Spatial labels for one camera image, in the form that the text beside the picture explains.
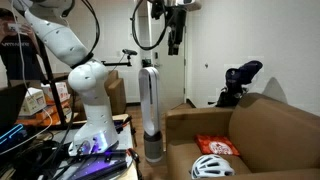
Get black stand pole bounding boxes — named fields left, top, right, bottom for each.
left=34, top=35, right=68, bottom=128

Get white box with red print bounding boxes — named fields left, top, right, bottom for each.
left=41, top=81, right=70, bottom=103

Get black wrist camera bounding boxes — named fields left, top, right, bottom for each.
left=150, top=0, right=168, bottom=20

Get white cardboard box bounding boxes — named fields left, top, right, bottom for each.
left=18, top=87, right=48, bottom=117

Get black clamp with red handle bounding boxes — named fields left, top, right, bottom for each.
left=127, top=148, right=144, bottom=180

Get orange flat boxes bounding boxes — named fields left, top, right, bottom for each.
left=15, top=99, right=74, bottom=127

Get black camera on boom arm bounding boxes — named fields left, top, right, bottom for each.
left=100, top=48, right=138, bottom=68

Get black laptop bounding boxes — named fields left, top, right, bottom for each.
left=0, top=82, right=30, bottom=135

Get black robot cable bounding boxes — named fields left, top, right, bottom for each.
left=130, top=0, right=169, bottom=52

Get black golf bag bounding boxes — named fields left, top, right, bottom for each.
left=214, top=78, right=255, bottom=108

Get white bicycle helmet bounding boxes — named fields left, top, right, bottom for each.
left=190, top=153, right=236, bottom=180

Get black cable bundle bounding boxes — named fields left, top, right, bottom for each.
left=0, top=131, right=79, bottom=180

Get white bladeless tower fan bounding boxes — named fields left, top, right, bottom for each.
left=137, top=66, right=165, bottom=164

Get person's left hand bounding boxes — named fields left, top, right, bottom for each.
left=21, top=23, right=36, bottom=38

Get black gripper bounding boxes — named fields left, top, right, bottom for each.
left=166, top=6, right=187, bottom=56

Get black electronics box purple light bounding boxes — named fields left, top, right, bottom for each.
left=59, top=149, right=135, bottom=180

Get purple and black fabric bag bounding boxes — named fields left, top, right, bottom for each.
left=224, top=67, right=243, bottom=89

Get person in black t-shirt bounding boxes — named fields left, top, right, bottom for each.
left=0, top=8, right=44, bottom=82

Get large cardboard box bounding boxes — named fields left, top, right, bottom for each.
left=164, top=92, right=320, bottom=180

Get white hanging cable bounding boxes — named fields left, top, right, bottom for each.
left=9, top=0, right=54, bottom=154

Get white phone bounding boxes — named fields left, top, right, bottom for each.
left=7, top=22, right=25, bottom=34

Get red snack bag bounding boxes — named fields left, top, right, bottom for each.
left=194, top=134, right=241, bottom=157

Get white door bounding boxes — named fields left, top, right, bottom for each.
left=148, top=0, right=187, bottom=112

